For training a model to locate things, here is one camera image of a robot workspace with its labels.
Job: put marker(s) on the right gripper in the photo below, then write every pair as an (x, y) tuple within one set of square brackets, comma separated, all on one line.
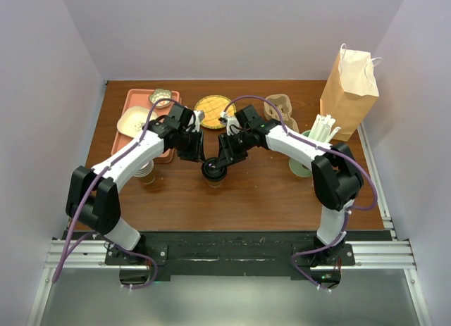
[(227, 155)]

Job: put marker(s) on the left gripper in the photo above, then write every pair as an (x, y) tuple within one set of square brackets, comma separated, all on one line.
[(196, 153)]

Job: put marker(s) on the black coffee cup lid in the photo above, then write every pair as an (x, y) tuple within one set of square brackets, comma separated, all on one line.
[(211, 171)]

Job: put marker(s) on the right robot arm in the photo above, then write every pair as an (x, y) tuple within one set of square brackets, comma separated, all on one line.
[(337, 177)]

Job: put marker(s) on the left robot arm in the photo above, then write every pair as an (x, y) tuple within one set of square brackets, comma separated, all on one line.
[(93, 197)]

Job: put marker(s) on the yellow woven coaster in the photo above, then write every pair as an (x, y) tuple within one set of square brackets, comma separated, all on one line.
[(212, 106)]

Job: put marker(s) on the stack of paper cups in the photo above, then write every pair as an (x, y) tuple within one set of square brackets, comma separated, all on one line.
[(146, 174)]

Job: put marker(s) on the green straw holder cup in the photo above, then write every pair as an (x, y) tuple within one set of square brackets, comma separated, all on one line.
[(299, 169)]

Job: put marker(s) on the small patterned dish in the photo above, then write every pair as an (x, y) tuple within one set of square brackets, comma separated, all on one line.
[(161, 98)]

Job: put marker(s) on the cream square plate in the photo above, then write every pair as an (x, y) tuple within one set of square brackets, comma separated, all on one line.
[(133, 120)]

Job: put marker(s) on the cardboard cup carrier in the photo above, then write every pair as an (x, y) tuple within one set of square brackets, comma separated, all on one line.
[(283, 104)]

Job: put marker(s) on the pink rectangular tray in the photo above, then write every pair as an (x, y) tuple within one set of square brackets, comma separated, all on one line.
[(140, 97)]

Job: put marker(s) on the brown paper bag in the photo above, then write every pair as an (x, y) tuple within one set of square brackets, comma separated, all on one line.
[(351, 90)]

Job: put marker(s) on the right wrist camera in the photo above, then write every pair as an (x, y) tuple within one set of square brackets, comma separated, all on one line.
[(247, 118)]

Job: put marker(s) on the aluminium rail frame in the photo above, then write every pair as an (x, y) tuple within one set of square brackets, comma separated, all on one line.
[(259, 195)]

